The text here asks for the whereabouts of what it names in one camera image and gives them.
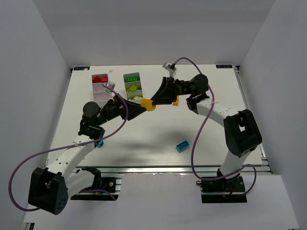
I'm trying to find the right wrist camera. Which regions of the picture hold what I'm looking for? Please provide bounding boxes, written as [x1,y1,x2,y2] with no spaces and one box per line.
[162,62,177,79]

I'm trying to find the orange 2x3 lego brick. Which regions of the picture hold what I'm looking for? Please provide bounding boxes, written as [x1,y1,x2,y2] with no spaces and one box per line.
[172,96,179,106]

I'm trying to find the white divided container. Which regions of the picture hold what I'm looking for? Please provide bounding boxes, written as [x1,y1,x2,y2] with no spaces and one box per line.
[123,72,143,104]
[92,73,110,108]

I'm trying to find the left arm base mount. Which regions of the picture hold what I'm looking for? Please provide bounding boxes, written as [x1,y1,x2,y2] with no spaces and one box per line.
[69,166,121,201]

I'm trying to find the green lego brick top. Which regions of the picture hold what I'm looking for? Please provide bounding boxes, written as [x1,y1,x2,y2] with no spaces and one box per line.
[126,76,138,82]

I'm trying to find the blue heart lego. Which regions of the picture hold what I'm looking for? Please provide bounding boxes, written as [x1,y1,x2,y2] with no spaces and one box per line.
[96,140,104,148]

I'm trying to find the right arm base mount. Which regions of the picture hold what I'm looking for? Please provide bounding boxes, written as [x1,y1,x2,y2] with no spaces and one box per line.
[196,174,247,204]

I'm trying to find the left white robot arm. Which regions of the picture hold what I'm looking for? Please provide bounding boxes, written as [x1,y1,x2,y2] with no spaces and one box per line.
[28,99,146,215]

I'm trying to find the yellow heart lego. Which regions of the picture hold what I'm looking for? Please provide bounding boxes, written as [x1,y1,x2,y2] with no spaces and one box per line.
[140,98,156,111]

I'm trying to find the lime 2x3 lego brick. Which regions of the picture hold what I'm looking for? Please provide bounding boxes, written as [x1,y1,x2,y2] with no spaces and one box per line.
[126,84,141,92]

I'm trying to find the blue 2x3 lego brick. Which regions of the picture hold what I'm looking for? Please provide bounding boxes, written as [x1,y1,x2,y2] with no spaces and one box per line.
[176,140,190,152]

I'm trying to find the red 2x3 lego brick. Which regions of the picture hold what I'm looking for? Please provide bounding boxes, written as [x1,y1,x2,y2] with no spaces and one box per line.
[92,75,101,83]

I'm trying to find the right white divided container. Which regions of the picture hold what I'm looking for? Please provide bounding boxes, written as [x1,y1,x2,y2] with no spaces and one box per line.
[123,72,143,104]

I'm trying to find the left white divided container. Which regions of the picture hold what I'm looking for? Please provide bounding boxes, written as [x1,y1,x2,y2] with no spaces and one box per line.
[92,73,110,108]

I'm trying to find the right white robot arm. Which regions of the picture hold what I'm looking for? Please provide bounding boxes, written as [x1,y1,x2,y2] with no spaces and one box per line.
[151,74,262,180]

